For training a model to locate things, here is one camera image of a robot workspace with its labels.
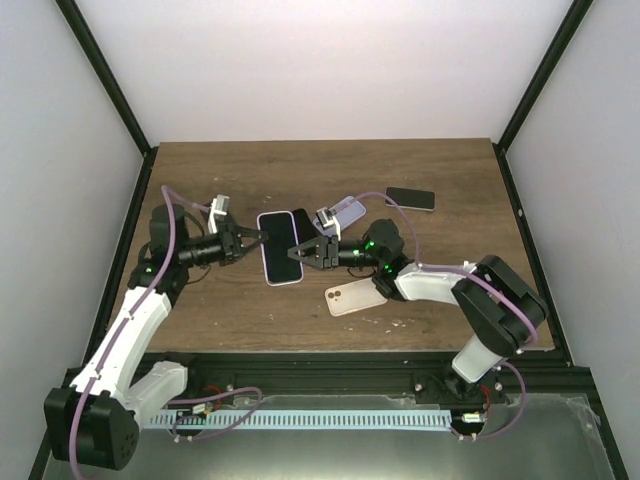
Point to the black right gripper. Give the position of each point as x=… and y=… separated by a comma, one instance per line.
x=327, y=246

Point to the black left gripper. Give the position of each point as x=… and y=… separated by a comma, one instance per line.
x=231, y=242

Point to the large lilac phone case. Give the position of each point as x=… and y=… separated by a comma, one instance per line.
x=280, y=247

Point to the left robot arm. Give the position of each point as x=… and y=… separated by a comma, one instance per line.
x=96, y=420

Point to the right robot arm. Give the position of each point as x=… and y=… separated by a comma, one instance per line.
x=503, y=311

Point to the black phone case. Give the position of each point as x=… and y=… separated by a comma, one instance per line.
x=305, y=230

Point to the small lilac phone case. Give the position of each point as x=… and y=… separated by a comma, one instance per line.
x=347, y=211

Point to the beige phone case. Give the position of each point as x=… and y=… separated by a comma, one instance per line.
x=353, y=297

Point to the silver-edged black phone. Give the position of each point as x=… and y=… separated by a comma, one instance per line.
x=412, y=199

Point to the light blue slotted strip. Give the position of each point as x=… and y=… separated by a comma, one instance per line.
x=401, y=420

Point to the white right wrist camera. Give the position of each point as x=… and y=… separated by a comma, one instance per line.
x=327, y=223

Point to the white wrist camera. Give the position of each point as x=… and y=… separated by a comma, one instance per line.
x=218, y=214
x=327, y=223

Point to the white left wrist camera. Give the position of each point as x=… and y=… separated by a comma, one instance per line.
x=218, y=214

